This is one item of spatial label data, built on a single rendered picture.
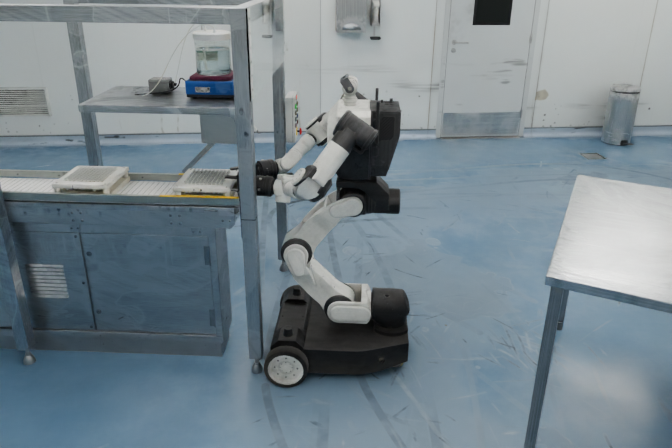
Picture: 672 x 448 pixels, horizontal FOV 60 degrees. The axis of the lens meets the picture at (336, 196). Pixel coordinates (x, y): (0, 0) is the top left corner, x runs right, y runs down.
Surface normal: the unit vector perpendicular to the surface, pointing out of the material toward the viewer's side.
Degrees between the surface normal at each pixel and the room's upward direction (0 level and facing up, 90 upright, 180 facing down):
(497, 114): 90
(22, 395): 0
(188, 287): 90
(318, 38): 90
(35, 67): 90
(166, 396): 0
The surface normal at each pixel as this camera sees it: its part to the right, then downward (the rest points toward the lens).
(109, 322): -0.04, 0.37
